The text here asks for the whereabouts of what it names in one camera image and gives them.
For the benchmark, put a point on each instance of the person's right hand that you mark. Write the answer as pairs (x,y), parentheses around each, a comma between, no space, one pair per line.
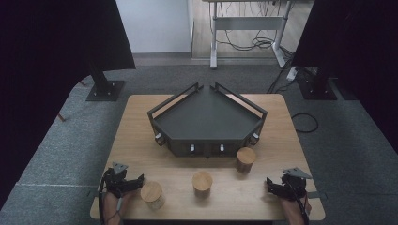
(292,204)

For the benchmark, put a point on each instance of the white desk frame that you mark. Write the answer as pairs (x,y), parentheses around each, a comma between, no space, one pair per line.
(247,23)

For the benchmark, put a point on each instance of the black corner shelf rack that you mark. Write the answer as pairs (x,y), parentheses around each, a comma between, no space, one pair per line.
(206,115)

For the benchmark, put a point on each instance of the grey tape strip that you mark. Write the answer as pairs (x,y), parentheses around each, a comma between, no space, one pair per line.
(93,193)
(319,195)

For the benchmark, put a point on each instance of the black curtain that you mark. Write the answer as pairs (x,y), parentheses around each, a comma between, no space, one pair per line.
(359,37)
(47,62)

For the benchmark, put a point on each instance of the white power strip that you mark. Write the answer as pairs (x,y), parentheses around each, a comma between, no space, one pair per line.
(291,74)

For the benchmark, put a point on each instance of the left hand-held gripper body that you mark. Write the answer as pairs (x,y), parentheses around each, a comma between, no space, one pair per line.
(116,182)

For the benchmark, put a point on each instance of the black metal stand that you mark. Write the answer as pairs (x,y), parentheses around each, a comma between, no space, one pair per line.
(104,89)
(317,89)

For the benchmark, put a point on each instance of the small brown floor strip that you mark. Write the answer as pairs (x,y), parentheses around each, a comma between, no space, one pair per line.
(61,117)
(83,83)

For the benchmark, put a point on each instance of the glass jar with pale contents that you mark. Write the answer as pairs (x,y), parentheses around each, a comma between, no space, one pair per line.
(151,191)

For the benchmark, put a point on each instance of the glass jar with brown contents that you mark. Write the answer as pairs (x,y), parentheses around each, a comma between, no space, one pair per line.
(202,180)

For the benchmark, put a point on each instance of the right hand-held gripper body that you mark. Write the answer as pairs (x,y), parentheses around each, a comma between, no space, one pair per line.
(294,184)

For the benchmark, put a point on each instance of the glass jar with dark red contents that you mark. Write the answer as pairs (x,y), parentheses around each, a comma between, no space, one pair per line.
(246,155)

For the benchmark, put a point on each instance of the person's left hand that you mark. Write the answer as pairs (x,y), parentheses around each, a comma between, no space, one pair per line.
(126,200)

